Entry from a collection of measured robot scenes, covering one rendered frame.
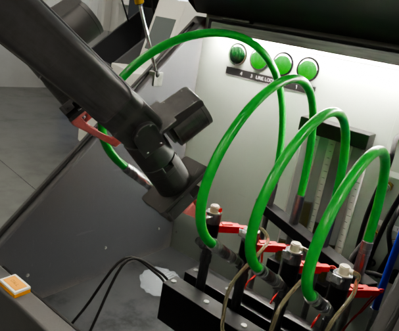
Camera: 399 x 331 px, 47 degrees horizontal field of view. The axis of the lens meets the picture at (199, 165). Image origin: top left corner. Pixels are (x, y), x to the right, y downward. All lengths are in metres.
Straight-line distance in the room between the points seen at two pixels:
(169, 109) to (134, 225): 0.56
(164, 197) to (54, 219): 0.34
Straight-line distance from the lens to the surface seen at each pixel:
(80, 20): 0.74
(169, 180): 0.67
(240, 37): 0.81
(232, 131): 0.60
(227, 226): 0.81
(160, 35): 3.79
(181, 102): 0.64
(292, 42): 0.98
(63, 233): 1.01
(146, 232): 1.20
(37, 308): 0.83
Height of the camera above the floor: 1.44
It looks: 18 degrees down
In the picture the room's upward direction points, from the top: 10 degrees clockwise
